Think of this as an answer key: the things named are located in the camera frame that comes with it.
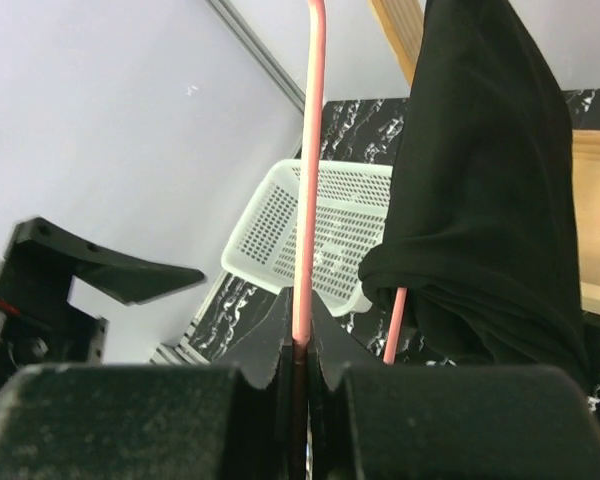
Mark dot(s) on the black trousers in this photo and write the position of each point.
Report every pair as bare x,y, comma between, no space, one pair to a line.
481,226

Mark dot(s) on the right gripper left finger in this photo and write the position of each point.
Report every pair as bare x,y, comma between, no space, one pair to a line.
230,419

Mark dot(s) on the pink wire hanger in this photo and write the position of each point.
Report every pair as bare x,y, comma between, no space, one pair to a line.
312,175

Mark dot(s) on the aluminium corner post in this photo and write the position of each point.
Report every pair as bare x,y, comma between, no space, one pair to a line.
240,28

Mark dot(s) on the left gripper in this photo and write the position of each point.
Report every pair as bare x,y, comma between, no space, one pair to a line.
38,324

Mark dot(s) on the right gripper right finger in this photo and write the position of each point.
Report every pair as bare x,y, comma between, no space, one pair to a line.
374,421

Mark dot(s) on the black marbled mat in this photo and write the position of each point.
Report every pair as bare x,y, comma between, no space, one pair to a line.
366,131

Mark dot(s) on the white plastic basket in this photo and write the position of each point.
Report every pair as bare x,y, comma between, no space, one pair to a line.
351,208

